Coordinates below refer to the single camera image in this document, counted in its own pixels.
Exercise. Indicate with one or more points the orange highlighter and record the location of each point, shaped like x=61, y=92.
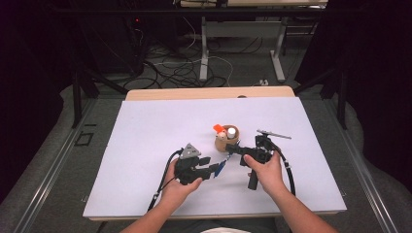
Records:
x=218, y=128

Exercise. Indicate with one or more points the person's white shirt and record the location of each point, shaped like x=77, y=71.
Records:
x=220, y=230

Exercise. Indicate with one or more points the black equipment cabinet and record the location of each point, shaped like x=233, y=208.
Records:
x=110, y=42

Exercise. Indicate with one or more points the black curtain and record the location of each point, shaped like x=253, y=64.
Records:
x=379, y=81
x=26, y=81

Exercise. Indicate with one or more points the white metal frame desk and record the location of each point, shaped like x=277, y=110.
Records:
x=204, y=48

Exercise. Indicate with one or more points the metal floor rail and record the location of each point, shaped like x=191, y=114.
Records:
x=366, y=181
x=48, y=181

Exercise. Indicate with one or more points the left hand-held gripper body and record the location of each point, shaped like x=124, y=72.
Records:
x=189, y=171

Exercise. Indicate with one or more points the white table mat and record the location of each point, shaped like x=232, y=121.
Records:
x=145, y=129

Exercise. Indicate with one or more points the black metal stand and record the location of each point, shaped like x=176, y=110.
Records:
x=76, y=97
x=341, y=97

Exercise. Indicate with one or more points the white power plug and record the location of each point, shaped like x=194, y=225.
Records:
x=263, y=82

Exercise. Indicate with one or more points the brown tape roll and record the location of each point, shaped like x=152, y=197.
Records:
x=223, y=146

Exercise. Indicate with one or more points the person's left hand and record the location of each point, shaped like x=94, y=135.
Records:
x=178, y=192

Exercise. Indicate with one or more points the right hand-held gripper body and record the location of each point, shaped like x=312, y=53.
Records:
x=264, y=150

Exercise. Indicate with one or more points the person's right hand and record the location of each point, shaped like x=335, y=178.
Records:
x=270, y=176

